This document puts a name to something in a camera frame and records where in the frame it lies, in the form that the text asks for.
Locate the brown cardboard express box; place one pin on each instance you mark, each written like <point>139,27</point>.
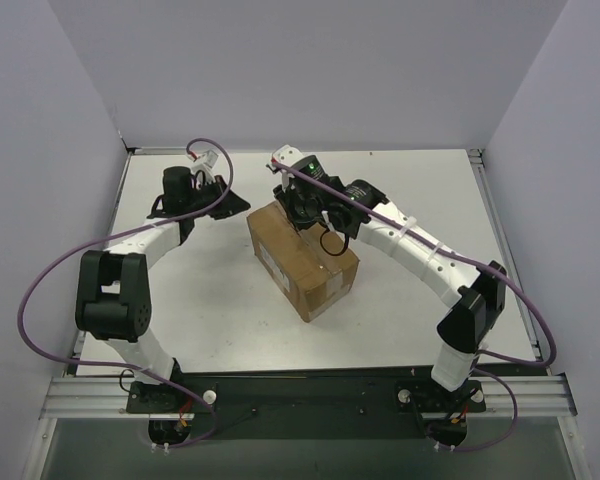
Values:
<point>312,268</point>

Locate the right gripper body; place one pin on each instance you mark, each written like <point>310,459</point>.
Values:
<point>295,209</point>

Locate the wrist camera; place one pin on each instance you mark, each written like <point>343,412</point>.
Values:
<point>205,162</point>
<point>285,155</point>

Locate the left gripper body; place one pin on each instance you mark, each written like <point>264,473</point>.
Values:
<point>219,203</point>

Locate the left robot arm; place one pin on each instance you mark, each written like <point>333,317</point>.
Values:
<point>113,301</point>

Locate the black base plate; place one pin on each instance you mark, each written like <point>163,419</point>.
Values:
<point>309,423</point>

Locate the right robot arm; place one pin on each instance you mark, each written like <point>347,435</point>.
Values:
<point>359,211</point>

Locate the aluminium frame rail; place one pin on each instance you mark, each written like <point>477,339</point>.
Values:
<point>527,396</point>

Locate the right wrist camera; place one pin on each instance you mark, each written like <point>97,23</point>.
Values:
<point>285,155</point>

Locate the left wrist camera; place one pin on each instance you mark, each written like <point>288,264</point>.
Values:
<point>205,162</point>

